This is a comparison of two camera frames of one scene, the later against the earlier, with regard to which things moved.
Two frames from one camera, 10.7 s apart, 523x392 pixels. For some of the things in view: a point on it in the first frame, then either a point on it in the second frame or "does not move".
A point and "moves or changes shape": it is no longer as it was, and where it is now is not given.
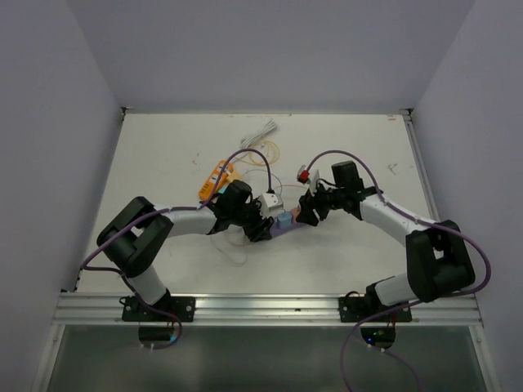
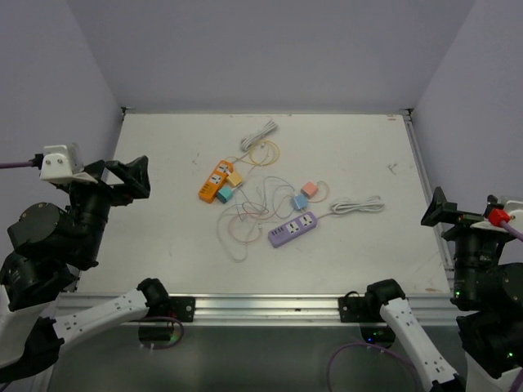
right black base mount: (353, 308) does not move
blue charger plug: (284, 220) moves or changes shape
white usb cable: (281, 185) -> (221, 238)
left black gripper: (257, 233) -> (135, 175)
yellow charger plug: (234, 175) does not move
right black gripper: (306, 214) -> (441, 208)
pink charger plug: (295, 211) moves or changes shape
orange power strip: (207, 188) does not move
